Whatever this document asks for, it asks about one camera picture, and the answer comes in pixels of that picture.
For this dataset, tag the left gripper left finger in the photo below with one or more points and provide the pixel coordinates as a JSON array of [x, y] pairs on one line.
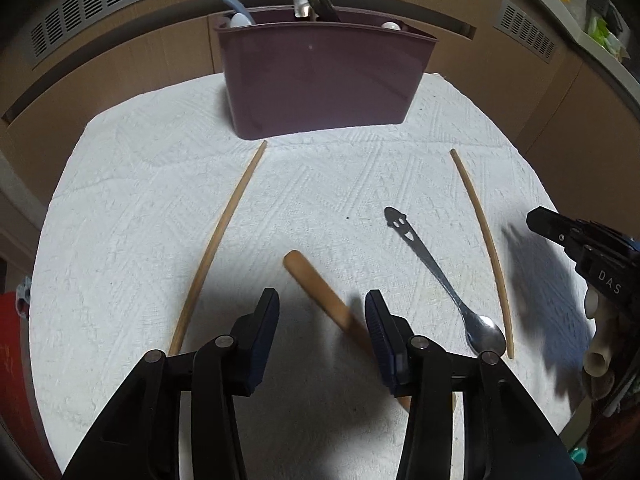
[[136, 436]]

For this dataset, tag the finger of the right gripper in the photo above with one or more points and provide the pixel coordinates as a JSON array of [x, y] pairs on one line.
[[560, 232]]

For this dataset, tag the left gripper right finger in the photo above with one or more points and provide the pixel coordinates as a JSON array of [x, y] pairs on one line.
[[506, 435]]

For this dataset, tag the steel smiley-handle spoon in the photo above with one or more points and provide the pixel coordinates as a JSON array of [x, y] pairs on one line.
[[481, 332]]

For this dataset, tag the wooden spoon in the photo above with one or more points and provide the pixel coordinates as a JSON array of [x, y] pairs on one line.
[[330, 299]]

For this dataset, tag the white ball-end utensil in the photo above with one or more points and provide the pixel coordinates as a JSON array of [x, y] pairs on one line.
[[391, 26]]

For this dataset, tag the blue-grey plastic spoon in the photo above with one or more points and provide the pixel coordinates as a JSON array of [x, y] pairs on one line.
[[238, 7]]

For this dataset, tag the white plastic spoon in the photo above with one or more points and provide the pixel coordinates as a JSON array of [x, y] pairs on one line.
[[240, 20]]

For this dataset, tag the red floor mat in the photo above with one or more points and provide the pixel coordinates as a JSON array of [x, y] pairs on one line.
[[19, 410]]

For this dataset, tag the green packaged items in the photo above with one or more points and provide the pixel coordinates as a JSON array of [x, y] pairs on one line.
[[597, 30]]

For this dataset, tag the white textured table cloth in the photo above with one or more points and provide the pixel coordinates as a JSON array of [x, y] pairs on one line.
[[137, 204]]

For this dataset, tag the small grey vent grille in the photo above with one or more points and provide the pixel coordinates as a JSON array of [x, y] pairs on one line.
[[519, 26]]

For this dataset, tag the purple plastic utensil caddy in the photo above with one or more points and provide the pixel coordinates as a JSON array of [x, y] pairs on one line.
[[286, 76]]

